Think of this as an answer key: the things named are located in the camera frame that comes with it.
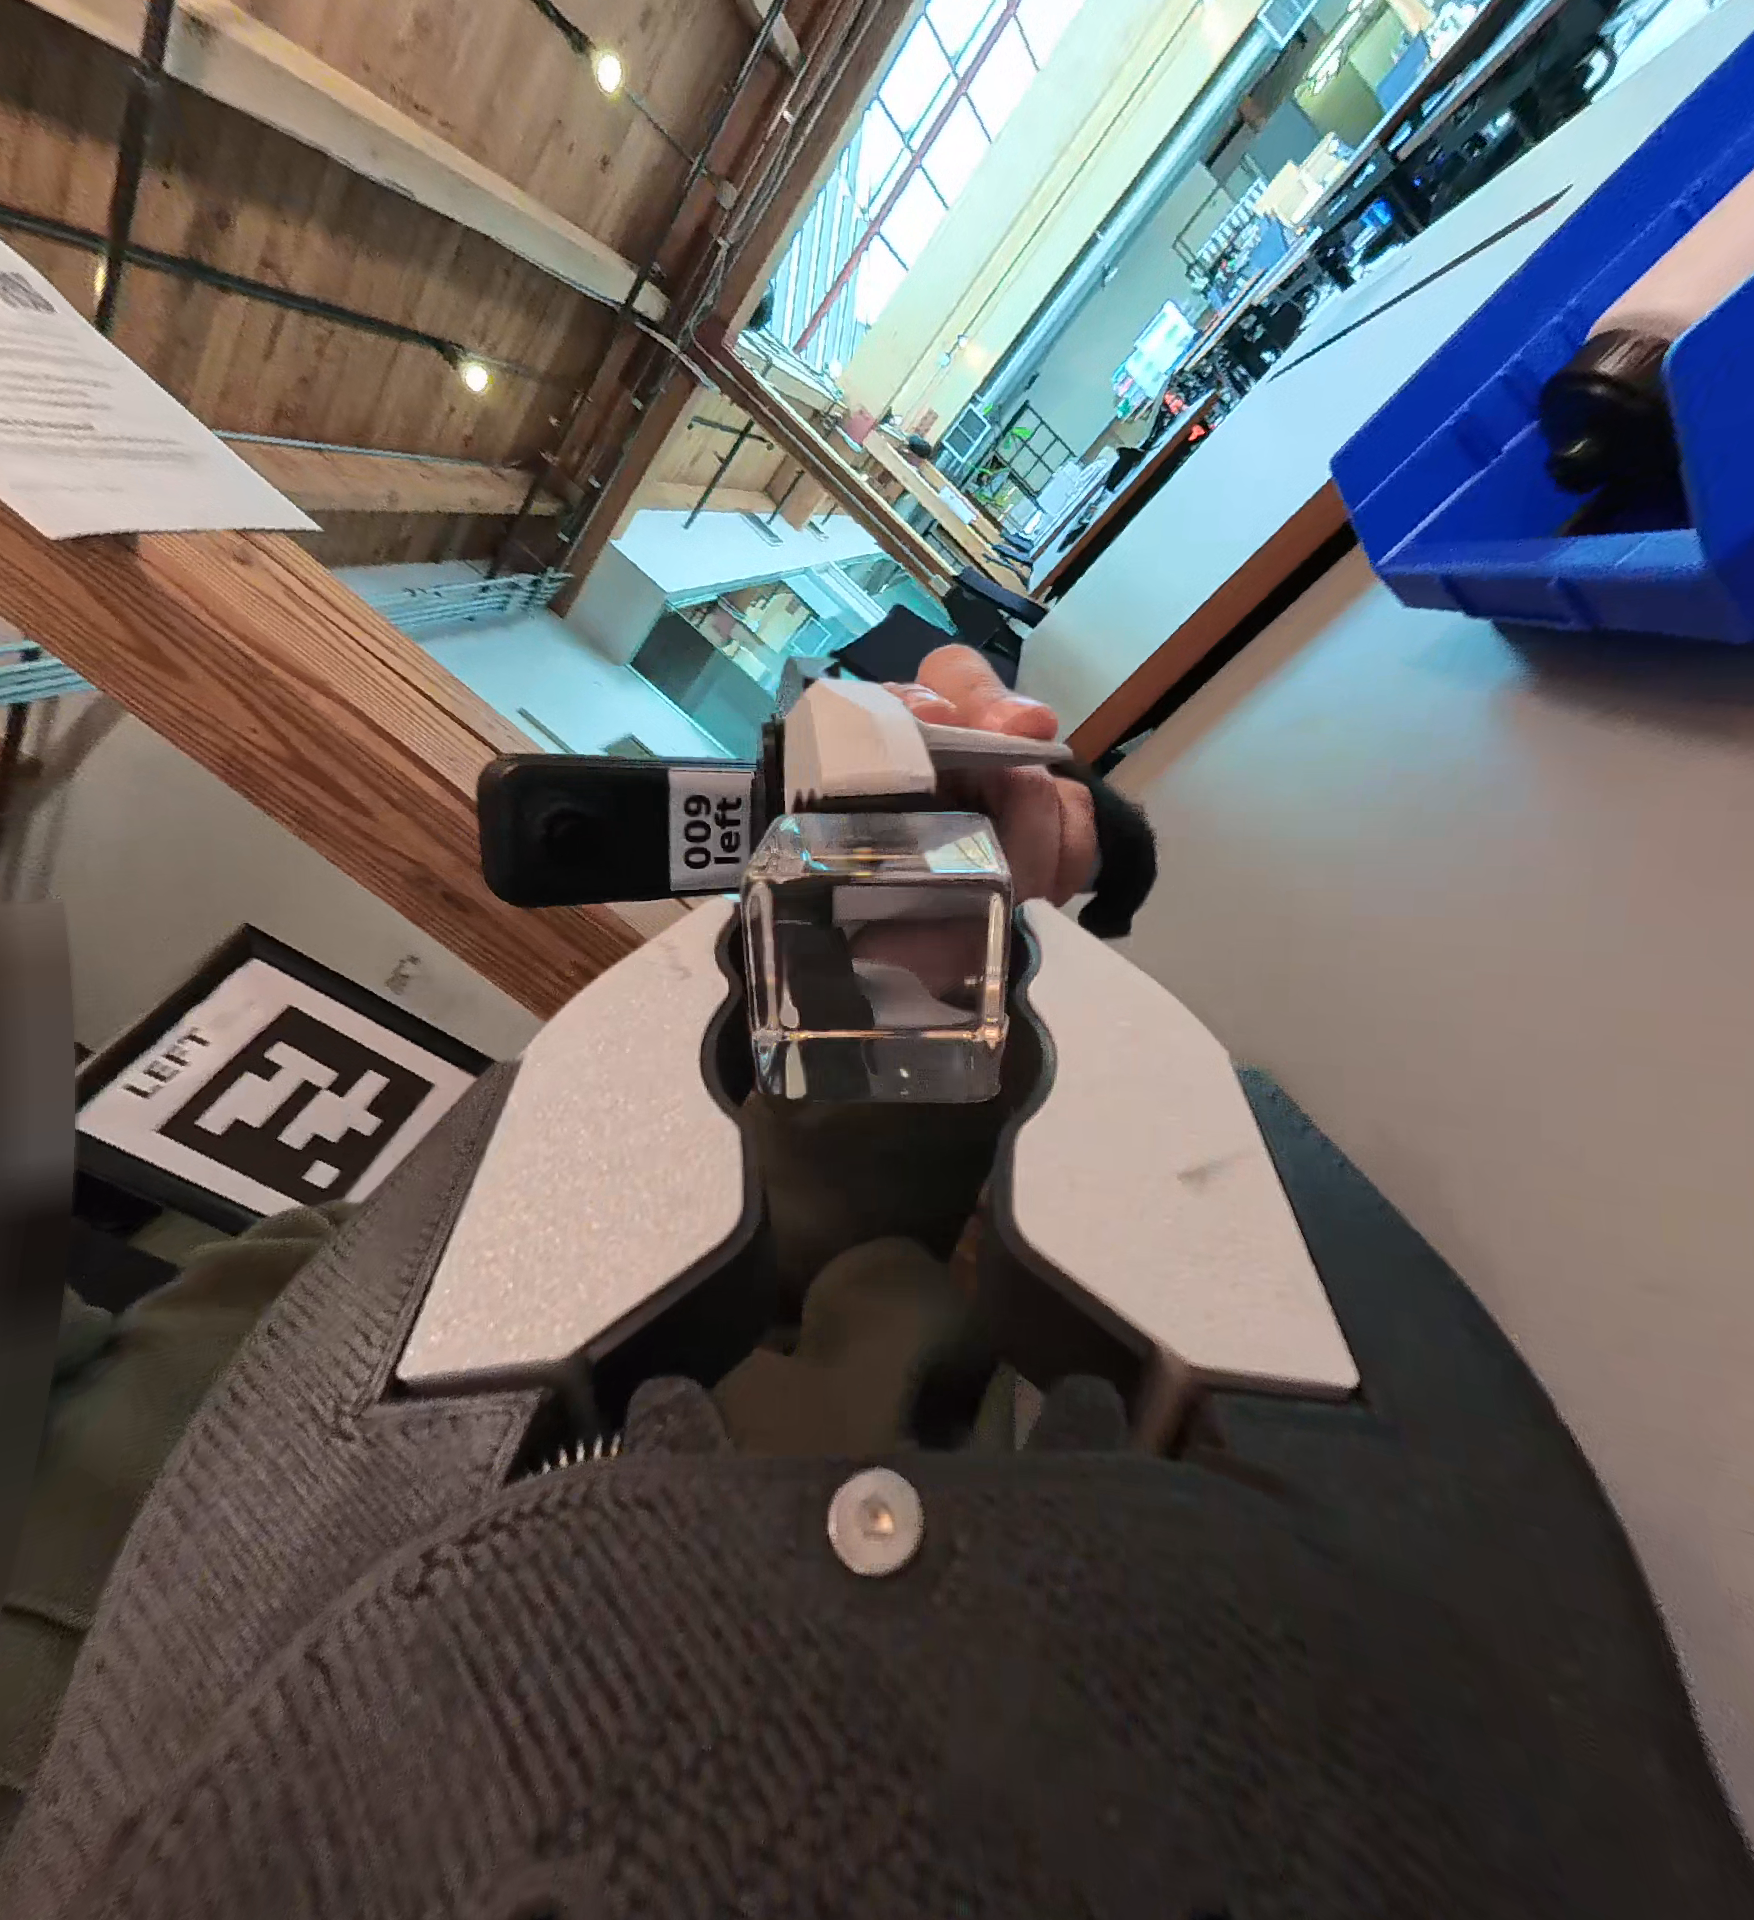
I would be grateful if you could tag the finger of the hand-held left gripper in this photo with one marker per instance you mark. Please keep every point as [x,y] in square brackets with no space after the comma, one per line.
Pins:
[862,742]

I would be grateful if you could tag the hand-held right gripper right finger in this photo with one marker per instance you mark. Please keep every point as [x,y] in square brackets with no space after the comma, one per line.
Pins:
[1163,1184]

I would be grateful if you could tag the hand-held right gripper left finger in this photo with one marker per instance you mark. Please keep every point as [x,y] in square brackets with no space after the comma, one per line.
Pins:
[592,1171]

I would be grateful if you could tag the clear acrylic cube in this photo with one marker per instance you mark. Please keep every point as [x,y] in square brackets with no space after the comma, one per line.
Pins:
[877,975]

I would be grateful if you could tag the person's left hand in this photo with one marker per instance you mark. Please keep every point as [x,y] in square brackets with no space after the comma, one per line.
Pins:
[1039,829]

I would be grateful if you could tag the framed marker sign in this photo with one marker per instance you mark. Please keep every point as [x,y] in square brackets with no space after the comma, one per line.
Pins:
[277,1094]

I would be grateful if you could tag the wooden beam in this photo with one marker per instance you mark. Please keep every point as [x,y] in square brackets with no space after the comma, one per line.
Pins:
[292,675]

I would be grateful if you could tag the white table wooden edge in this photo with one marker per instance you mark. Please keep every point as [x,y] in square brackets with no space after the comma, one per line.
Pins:
[1267,421]

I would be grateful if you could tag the large window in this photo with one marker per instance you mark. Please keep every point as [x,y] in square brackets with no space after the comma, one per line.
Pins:
[907,150]

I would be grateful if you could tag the blue plastic bin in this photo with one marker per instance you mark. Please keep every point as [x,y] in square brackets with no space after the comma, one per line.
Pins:
[1493,494]

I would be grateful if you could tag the printed paper sheet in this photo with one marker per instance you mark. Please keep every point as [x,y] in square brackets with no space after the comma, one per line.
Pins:
[66,390]

